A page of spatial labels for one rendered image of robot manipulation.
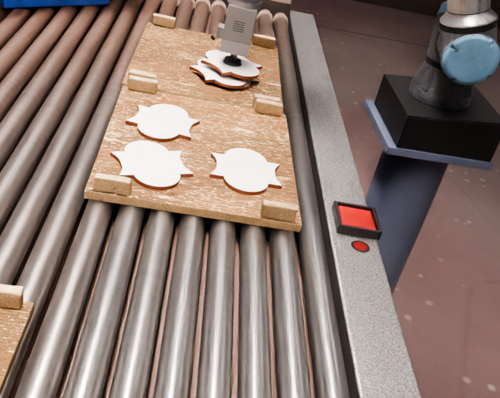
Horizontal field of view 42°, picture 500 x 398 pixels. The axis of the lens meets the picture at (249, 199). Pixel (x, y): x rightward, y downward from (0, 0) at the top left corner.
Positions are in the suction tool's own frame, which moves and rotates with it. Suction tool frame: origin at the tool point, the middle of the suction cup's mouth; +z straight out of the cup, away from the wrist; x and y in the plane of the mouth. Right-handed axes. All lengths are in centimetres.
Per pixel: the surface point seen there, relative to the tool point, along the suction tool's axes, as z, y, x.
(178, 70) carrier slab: 2.3, 3.2, -11.5
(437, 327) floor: 96, -41, 91
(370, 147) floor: 96, -177, 74
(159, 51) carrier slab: 2.3, -5.3, -17.9
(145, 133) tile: 1.4, 37.2, -11.3
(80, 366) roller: 4, 91, -6
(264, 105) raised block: 0.3, 16.0, 9.0
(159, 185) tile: 1, 54, -5
